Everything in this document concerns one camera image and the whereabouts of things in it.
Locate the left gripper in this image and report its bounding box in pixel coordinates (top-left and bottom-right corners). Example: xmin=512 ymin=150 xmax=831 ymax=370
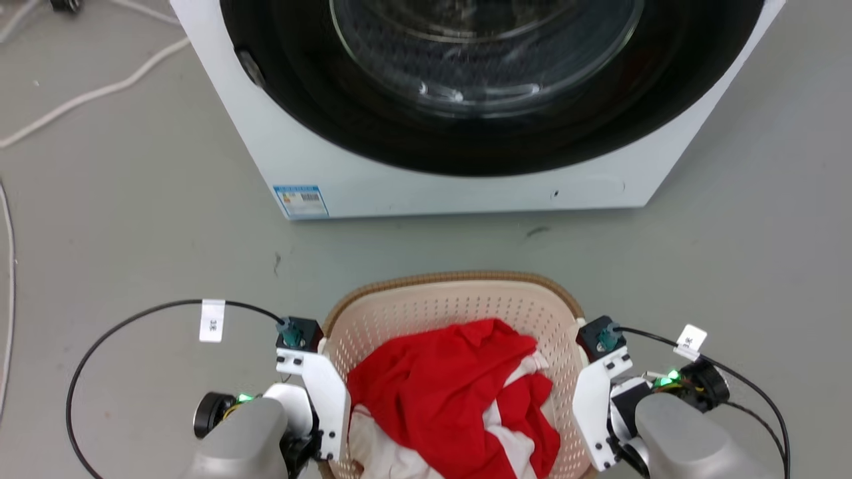
xmin=282 ymin=411 xmax=323 ymax=479

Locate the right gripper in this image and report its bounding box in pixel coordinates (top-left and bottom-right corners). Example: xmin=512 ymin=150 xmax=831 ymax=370
xmin=608 ymin=377 xmax=657 ymax=476

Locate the beige perforated laundry basket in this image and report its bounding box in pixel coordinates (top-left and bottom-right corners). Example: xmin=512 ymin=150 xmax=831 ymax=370
xmin=318 ymin=270 xmax=598 ymax=479

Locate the white garment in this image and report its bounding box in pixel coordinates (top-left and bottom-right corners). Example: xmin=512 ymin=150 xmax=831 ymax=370
xmin=347 ymin=351 xmax=554 ymax=479

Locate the red garment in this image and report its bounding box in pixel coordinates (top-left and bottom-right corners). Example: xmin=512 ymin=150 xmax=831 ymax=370
xmin=346 ymin=318 xmax=562 ymax=479

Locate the blue energy label sticker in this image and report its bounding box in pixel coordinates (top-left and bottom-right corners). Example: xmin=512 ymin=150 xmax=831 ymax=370
xmin=273 ymin=184 xmax=330 ymax=220

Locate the white washing machine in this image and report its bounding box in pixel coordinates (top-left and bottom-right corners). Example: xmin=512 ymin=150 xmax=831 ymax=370
xmin=170 ymin=0 xmax=787 ymax=221

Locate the black round washer door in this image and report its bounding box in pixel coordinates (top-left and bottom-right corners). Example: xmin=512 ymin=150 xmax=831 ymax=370
xmin=219 ymin=0 xmax=767 ymax=178

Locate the white right cable tag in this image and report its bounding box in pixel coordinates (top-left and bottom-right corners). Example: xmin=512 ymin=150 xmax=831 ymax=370
xmin=673 ymin=323 xmax=708 ymax=363

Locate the white cable tag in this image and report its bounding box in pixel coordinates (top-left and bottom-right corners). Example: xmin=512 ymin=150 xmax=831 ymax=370
xmin=673 ymin=323 xmax=708 ymax=363
xmin=199 ymin=299 xmax=226 ymax=344

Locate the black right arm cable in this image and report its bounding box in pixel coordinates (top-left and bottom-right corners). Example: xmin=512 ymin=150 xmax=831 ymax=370
xmin=611 ymin=325 xmax=791 ymax=479

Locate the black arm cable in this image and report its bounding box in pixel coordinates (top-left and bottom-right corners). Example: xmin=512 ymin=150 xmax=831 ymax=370
xmin=611 ymin=325 xmax=791 ymax=479
xmin=65 ymin=299 xmax=288 ymax=479

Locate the white left cable tag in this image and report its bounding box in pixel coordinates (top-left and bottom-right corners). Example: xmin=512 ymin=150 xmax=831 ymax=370
xmin=199 ymin=299 xmax=226 ymax=344

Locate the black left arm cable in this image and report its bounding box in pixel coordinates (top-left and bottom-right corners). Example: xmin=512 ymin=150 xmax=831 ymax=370
xmin=65 ymin=299 xmax=288 ymax=479

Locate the thin white floor cable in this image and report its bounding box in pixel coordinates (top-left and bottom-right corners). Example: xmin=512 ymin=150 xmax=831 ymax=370
xmin=106 ymin=0 xmax=182 ymax=27
xmin=0 ymin=0 xmax=43 ymax=45
xmin=0 ymin=178 xmax=17 ymax=423

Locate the thick white floor cable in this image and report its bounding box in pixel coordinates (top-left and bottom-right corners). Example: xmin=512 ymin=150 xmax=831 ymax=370
xmin=0 ymin=37 xmax=192 ymax=150

